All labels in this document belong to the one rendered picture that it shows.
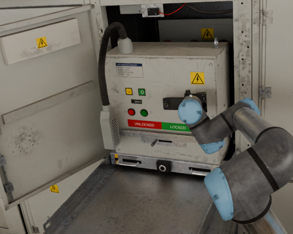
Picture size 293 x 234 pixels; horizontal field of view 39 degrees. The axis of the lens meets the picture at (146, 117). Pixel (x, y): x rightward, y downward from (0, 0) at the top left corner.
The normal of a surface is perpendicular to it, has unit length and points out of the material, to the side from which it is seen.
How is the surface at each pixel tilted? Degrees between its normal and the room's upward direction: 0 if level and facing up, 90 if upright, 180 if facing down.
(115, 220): 0
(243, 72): 90
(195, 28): 90
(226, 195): 65
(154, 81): 90
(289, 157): 57
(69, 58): 90
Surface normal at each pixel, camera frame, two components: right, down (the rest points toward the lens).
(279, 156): 0.10, -0.42
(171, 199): -0.11, -0.91
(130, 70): -0.39, 0.41
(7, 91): 0.70, 0.22
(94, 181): 0.91, 0.07
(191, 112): -0.16, 0.17
